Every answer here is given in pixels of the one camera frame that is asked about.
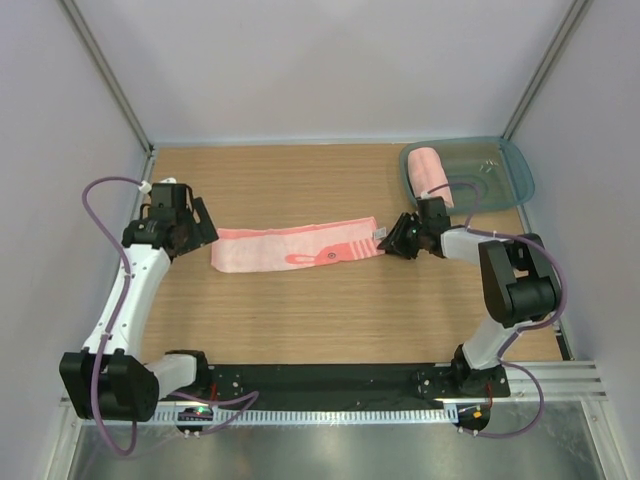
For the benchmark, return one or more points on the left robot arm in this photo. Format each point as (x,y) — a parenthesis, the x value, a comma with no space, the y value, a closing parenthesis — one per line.
(130,300)

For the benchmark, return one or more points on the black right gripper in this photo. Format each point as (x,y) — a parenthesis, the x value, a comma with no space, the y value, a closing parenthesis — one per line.
(395,243)

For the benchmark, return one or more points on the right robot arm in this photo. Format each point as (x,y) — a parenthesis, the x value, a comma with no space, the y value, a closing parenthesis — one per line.
(520,285)

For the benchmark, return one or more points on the aluminium front rail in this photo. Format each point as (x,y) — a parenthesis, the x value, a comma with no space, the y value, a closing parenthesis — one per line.
(556,380)

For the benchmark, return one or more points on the aluminium frame post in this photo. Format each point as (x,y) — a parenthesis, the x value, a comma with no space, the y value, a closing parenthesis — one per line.
(90,44)
(561,38)

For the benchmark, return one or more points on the slotted cable duct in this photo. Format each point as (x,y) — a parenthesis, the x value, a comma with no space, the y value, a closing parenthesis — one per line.
(198,416)

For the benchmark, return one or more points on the small pink cloth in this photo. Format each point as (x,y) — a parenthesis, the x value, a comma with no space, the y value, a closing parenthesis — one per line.
(275,250)

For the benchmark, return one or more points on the teal plastic tray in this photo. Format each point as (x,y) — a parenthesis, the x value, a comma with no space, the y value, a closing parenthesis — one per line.
(494,165)

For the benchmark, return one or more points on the right aluminium frame post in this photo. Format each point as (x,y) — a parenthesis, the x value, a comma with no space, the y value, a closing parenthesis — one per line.
(561,38)

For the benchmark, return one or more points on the left aluminium frame post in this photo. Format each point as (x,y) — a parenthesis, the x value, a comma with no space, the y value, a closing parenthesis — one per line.
(90,44)

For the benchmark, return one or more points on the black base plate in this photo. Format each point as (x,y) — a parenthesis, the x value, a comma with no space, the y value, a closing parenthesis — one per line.
(343,386)

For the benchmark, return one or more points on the large pink towel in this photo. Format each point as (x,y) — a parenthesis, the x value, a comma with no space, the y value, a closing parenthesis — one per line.
(427,176)

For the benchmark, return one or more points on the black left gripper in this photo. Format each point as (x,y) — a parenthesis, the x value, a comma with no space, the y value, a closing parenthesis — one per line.
(203,233)

